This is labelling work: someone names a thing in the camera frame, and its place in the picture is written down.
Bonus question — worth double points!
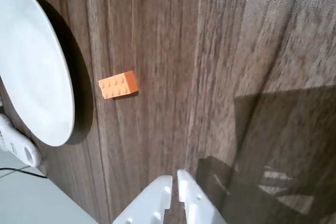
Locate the thin black cable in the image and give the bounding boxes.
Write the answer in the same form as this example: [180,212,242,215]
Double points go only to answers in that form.
[0,167,47,179]

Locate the white round plate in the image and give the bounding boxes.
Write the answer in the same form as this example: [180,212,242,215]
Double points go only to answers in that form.
[0,0,76,147]

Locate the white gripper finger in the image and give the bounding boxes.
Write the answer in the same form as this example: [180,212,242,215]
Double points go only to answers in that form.
[112,174,173,224]
[176,169,227,224]

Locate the white plastic device with logo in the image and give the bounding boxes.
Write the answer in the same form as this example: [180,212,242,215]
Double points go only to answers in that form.
[0,113,42,167]

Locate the orange lego brick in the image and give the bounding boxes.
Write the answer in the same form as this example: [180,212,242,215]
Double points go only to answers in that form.
[98,70,139,101]

